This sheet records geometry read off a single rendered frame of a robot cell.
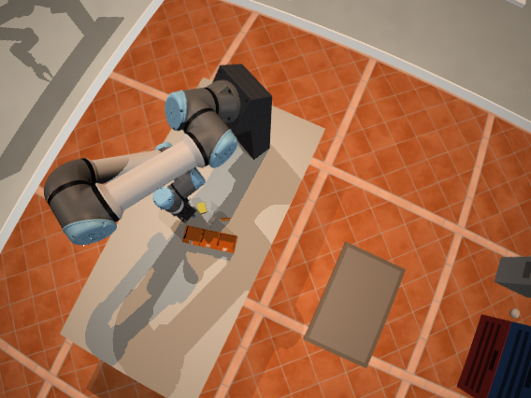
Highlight orange rack of bins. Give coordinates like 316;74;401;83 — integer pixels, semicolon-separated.
182;225;237;253

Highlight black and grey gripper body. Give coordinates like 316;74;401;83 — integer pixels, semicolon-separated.
175;200;196;223

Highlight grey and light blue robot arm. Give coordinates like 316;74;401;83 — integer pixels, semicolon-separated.
44;80;240;245

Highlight grey domino tile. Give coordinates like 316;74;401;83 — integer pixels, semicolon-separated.
206;216;216;227

